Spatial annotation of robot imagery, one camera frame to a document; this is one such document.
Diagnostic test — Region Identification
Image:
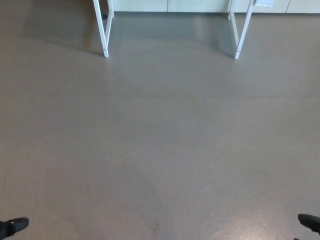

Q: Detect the white cabinet row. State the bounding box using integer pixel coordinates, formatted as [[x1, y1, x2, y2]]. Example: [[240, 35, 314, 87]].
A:
[[109, 0, 320, 14]]

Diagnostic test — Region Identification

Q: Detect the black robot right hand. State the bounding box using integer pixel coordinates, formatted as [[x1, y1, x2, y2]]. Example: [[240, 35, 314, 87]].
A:
[[297, 213, 320, 240]]

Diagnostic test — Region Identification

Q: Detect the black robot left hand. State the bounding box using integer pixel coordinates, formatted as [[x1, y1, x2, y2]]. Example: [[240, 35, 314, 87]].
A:
[[0, 216, 30, 239]]

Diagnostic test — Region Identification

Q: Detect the white metal table leg frame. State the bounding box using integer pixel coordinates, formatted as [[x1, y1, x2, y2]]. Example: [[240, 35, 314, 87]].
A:
[[227, 0, 256, 60], [92, 0, 115, 58]]

